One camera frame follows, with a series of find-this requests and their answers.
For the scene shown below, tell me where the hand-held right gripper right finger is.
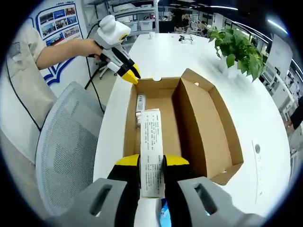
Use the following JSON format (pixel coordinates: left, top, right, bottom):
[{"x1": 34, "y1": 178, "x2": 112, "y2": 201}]
[{"x1": 164, "y1": 154, "x2": 263, "y2": 227}]

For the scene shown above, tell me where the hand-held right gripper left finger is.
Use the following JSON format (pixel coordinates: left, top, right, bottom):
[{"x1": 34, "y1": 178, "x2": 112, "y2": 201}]
[{"x1": 71, "y1": 154, "x2": 142, "y2": 227}]

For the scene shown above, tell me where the blue wet wipes pack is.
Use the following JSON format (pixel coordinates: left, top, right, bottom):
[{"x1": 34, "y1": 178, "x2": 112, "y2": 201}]
[{"x1": 159, "y1": 198, "x2": 171, "y2": 227}]

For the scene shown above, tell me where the long white carton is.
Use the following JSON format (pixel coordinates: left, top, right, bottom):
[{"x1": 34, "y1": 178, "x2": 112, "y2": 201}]
[{"x1": 139, "y1": 108, "x2": 167, "y2": 198}]

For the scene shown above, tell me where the brown cardboard shoe box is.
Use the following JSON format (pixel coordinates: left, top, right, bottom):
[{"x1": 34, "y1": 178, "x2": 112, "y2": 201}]
[{"x1": 123, "y1": 68, "x2": 245, "y2": 186}]

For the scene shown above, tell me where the person's left hand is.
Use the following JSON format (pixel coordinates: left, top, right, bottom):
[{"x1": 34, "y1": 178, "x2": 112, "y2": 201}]
[{"x1": 87, "y1": 38, "x2": 104, "y2": 60}]

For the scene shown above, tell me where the metal storage shelf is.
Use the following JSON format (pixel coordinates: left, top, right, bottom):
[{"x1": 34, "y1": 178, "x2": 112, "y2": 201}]
[{"x1": 87, "y1": 0, "x2": 160, "y2": 34}]

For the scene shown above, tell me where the small tabletop device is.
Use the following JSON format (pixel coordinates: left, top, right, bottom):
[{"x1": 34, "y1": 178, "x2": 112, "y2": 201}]
[{"x1": 178, "y1": 35, "x2": 194, "y2": 45}]

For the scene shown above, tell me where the green potted plant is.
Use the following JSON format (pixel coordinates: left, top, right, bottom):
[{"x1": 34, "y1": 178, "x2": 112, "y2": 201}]
[{"x1": 207, "y1": 26, "x2": 268, "y2": 83}]

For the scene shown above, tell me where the white square pillar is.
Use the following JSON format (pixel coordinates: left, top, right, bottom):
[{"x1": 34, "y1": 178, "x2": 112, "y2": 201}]
[{"x1": 269, "y1": 33, "x2": 294, "y2": 67}]

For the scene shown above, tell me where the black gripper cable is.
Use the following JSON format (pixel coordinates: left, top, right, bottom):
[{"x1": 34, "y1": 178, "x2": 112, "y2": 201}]
[{"x1": 84, "y1": 20, "x2": 107, "y2": 114}]

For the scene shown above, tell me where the wall poster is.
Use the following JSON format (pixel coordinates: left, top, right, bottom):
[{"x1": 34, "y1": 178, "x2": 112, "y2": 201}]
[{"x1": 35, "y1": 3, "x2": 85, "y2": 87}]

